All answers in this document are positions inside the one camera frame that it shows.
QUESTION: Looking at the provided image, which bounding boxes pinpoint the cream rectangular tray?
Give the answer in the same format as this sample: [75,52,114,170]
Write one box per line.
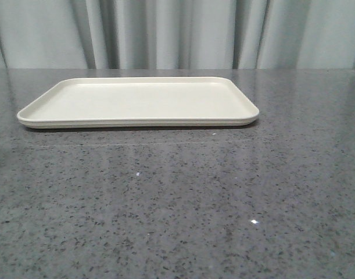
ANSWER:
[17,77,260,129]

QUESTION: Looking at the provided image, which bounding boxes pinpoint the pale grey curtain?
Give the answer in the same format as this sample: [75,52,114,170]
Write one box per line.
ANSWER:
[0,1,355,69]

